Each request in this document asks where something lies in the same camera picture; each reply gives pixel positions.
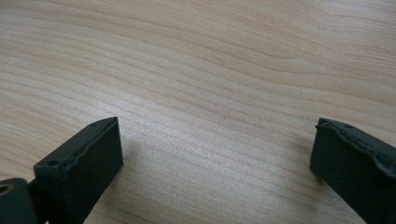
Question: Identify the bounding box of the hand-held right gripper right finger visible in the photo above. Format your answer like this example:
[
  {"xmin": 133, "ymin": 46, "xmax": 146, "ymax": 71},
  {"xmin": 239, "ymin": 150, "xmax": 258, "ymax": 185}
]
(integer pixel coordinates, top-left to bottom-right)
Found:
[{"xmin": 309, "ymin": 117, "xmax": 396, "ymax": 224}]

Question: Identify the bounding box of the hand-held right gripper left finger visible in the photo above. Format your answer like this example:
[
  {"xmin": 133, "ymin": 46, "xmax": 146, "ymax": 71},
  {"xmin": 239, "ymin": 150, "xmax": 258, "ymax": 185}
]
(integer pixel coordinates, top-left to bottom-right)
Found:
[{"xmin": 33, "ymin": 116, "xmax": 124, "ymax": 224}]

